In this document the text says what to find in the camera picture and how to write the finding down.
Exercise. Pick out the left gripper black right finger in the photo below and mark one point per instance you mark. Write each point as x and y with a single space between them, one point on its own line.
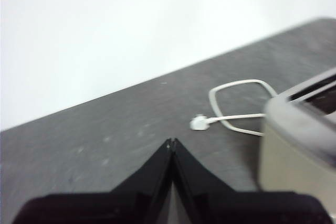
236 208

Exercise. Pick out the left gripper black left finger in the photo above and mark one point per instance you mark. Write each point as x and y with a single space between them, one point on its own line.
110 208

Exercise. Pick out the cream two-slot toaster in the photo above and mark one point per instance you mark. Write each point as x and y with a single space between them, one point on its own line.
288 150

